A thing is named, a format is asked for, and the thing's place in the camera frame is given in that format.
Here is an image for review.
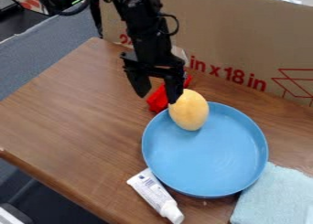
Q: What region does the red rectangular block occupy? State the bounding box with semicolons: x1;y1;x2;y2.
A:
147;74;192;113

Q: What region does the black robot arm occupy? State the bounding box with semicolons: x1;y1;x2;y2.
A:
38;0;184;103

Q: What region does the cardboard box wall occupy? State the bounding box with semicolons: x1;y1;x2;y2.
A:
100;0;313;107

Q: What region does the grey fabric panel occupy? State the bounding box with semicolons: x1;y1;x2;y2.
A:
0;8;98;101

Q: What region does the yellow potato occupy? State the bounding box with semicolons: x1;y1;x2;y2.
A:
168;89;208;131

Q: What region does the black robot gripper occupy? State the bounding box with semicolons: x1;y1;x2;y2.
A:
118;16;187;105

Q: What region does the white cream tube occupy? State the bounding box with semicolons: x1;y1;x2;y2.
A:
126;168;184;224

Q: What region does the light blue towel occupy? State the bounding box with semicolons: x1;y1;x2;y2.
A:
229;163;313;224

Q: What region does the blue round plate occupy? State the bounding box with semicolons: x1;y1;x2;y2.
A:
141;102;268;198

